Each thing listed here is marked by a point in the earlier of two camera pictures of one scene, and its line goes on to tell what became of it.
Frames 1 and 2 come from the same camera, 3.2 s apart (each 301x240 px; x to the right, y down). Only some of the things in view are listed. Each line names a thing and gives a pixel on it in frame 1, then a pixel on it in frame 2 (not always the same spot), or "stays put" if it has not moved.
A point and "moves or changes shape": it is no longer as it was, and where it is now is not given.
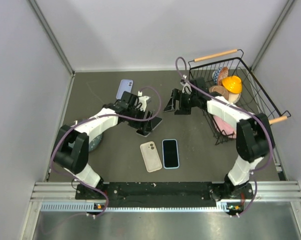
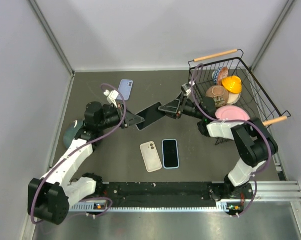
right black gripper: [171, 105] -> [175, 109]
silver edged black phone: [154, 122] moves or changes shape
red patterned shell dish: [224, 72] stays put
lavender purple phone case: [125, 85] stays put
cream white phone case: [151, 157] stays put
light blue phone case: [170, 154] stays put
